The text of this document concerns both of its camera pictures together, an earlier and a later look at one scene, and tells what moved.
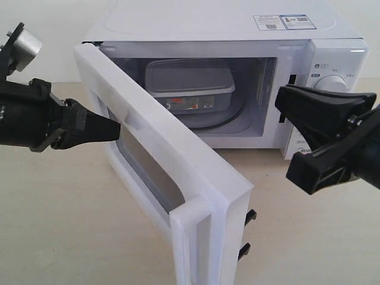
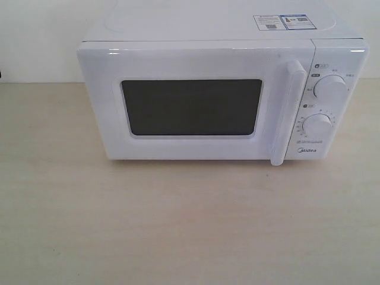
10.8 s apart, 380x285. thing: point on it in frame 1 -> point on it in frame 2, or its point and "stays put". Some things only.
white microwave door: (205, 202) -> (198, 100)
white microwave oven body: (218, 64) stays put
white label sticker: (269, 22) stays put
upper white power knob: (332, 83) stays put
